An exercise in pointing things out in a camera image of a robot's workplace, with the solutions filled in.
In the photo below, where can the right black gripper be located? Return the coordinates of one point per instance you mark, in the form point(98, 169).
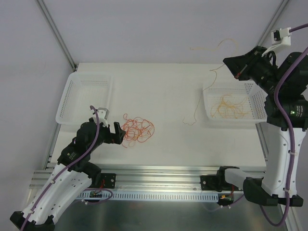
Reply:
point(244, 68)

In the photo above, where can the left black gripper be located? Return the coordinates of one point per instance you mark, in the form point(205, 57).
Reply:
point(115, 133)

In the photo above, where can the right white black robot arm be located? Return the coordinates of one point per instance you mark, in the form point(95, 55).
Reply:
point(287, 119)

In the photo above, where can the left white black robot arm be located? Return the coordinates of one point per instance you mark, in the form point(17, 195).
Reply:
point(72, 175)

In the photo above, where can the right white plastic basket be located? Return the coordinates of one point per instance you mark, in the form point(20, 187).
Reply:
point(239, 101)

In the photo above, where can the white plastic basket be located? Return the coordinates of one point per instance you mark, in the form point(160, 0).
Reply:
point(239, 101)
point(82, 90)

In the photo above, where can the left white plastic basket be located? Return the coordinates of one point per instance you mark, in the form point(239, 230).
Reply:
point(82, 90)

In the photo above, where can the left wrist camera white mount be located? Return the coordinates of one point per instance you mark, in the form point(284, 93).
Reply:
point(101, 115)

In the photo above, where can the aluminium mounting rail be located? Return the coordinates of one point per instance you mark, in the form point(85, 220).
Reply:
point(158, 178)

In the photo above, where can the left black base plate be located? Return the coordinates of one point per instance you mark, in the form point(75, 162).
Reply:
point(105, 181)

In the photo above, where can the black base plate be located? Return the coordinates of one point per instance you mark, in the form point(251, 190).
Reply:
point(215, 183)
point(105, 181)

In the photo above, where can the white slotted cable duct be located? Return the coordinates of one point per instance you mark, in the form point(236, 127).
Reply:
point(150, 196)

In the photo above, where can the right aluminium frame post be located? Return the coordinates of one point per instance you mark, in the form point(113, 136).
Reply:
point(275, 17)

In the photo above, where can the aluminium frame post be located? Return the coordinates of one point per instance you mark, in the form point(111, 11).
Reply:
point(275, 17)
point(55, 31)

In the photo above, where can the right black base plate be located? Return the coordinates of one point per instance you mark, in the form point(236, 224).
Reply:
point(215, 183)

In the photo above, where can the left aluminium frame post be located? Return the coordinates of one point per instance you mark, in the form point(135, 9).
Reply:
point(55, 31)

